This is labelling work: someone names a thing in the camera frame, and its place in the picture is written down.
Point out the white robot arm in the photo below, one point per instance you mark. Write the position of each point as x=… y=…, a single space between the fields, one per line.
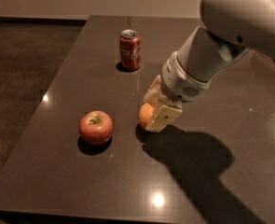
x=230 y=29

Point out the red apple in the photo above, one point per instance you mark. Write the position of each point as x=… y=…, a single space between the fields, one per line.
x=96 y=128

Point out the orange fruit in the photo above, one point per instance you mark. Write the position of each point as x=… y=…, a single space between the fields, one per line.
x=145 y=113

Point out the red cola can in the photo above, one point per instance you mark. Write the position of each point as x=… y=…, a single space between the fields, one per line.
x=129 y=49

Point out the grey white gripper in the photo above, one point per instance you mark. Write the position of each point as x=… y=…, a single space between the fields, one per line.
x=178 y=82

